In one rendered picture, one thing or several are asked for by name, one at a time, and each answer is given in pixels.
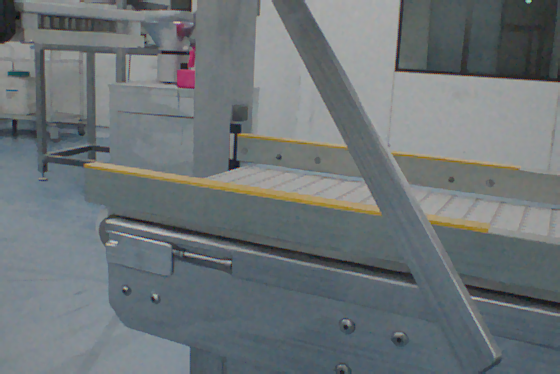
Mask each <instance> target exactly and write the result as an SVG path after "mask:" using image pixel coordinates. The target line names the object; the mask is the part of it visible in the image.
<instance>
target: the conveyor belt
mask: <svg viewBox="0 0 560 374"><path fill-rule="evenodd" d="M205 179H207V180H213V181H219V182H225V183H231V184H243V185H250V186H256V187H262V188H268V189H274V190H281V191H287V192H292V193H299V194H305V195H312V196H317V197H323V198H330V199H335V200H342V201H348V202H354V203H360V204H366V205H373V206H377V204H376V202H375V200H374V198H373V196H372V194H371V193H370V191H369V189H368V187H367V185H366V184H365V182H358V181H351V180H344V179H337V178H331V177H324V176H317V175H311V174H304V173H296V172H289V171H283V170H276V169H269V168H262V167H256V166H244V167H240V168H237V169H235V170H231V171H228V172H224V173H221V174H218V175H214V176H212V177H208V178H205ZM411 189H412V191H413V193H414V195H415V196H416V198H417V202H418V203H419V205H420V206H421V208H422V210H423V211H424V213H427V214H434V215H439V216H445V217H451V218H457V219H464V220H469V221H475V222H487V223H491V227H496V228H502V229H507V230H514V231H519V232H525V233H530V234H537V235H548V236H554V237H560V210H558V209H552V208H545V207H539V206H532V205H526V204H519V203H512V202H499V201H493V200H486V199H480V198H473V197H466V196H459V195H452V194H446V193H439V192H433V191H426V190H419V189H413V188H411ZM110 215H120V216H125V217H130V218H134V219H139V220H144V221H149V222H153V223H158V224H163V225H168V226H172V227H177V228H182V229H187V230H192V231H196V232H206V233H211V234H215V235H220V236H225V237H230V238H235V239H239V240H244V241H249V242H254V243H259V244H263V245H268V246H273V247H278V248H283V249H287V250H292V251H297V252H302V253H307V254H311V255H316V256H326V257H331V258H335V259H340V260H345V261H350V262H355V263H359V264H364V265H369V266H374V267H378V268H383V269H387V270H392V271H401V272H406V273H411V274H412V272H411V270H410V269H409V267H408V265H407V264H403V263H398V262H394V261H388V260H383V259H378V258H374V257H369V256H364V255H358V254H349V253H344V252H339V251H334V250H330V249H324V248H319V247H314V246H310V245H305V244H300V243H295V242H289V241H285V240H280V239H275V238H270V237H265V236H261V235H255V234H245V233H240V232H236V231H231V230H225V229H220V228H215V227H211V226H206V225H201V224H196V223H191V222H186V221H181V220H176V219H171V218H167V217H162V216H156V215H151V214H147V213H142V212H137V211H132V210H127V209H122V208H117V207H113V206H108V207H105V208H104V209H103V210H101V212H100V213H99V215H98V217H97V224H96V233H97V237H98V240H99V245H100V246H101V247H102V248H103V250H104V251H105V252H106V247H105V246H103V244H102V243H101V241H100V239H99V235H98V227H99V225H100V223H101V221H102V220H103V219H105V218H107V217H109V216H110ZM459 276H460V277H459V278H460V279H461V281H462V282H463V284H467V285H472V286H476V287H481V288H486V289H490V290H495V291H499V292H500V291H504V292H509V293H513V294H518V295H523V296H527V297H532V298H536V299H545V300H550V301H555V302H559V303H560V293H557V292H551V291H546V290H542V289H537V288H533V287H528V286H527V287H524V286H518V285H513V284H509V283H504V282H500V281H495V280H490V279H485V278H475V277H471V276H466V275H461V274H459Z"/></svg>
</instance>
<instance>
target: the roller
mask: <svg viewBox="0 0 560 374"><path fill-rule="evenodd" d="M115 217H117V218H122V219H127V220H131V221H136V222H141V223H146V224H150V225H152V224H155V223H153V222H149V221H144V220H139V219H134V218H130V217H125V216H120V215H110V216H109V217H107V218H105V219H103V220H102V221H101V223H100V225H99V227H98V235H99V239H100V241H101V243H102V244H103V246H105V247H106V243H108V242H109V233H107V232H105V229H107V228H106V226H105V222H106V221H107V220H110V219H113V218H115Z"/></svg>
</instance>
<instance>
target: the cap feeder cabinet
mask: <svg viewBox="0 0 560 374"><path fill-rule="evenodd" d="M107 85H108V86H109V112H110V164H115V165H121V166H128V167H133V168H139V169H146V170H151V171H158V172H164V173H169V174H176V175H182V176H189V177H192V165H193V117H194V89H183V88H177V86H176V82H171V84H169V85H164V84H163V83H162V82H160V81H140V82H119V83H107ZM260 89H261V88H260V87H254V92H253V116H252V134H258V115H259V94H260Z"/></svg>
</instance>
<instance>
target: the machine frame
mask: <svg viewBox="0 0 560 374"><path fill-rule="evenodd" d="M256 23H257V0H197V23H196V70H195V84H194V117H193V165H192V177H194V178H200V179H205V178H208V177H212V176H214V175H218V174H221V173H224V172H228V169H229V140H230V123H237V124H241V134H252V116H253V92H254V69H255V46H256ZM239 105H241V106H248V119H247V121H241V122H239V121H233V106H239ZM224 370H225V357H223V356H221V355H217V354H214V353H211V352H207V351H204V350H200V349H195V348H192V347H190V354H189V374H224Z"/></svg>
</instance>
